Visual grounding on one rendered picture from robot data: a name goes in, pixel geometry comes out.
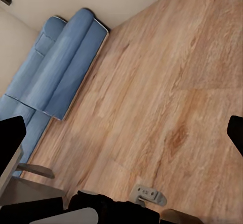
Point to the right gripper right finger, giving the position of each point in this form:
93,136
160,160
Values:
235,132

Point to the coffee table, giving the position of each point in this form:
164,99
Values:
15,190

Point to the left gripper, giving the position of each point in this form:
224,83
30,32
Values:
135,214

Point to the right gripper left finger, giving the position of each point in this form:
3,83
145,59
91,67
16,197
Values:
12,133

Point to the sofa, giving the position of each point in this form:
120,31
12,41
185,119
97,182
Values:
52,75

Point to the pillar candle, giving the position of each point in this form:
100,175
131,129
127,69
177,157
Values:
179,217

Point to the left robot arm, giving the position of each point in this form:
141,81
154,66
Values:
88,208

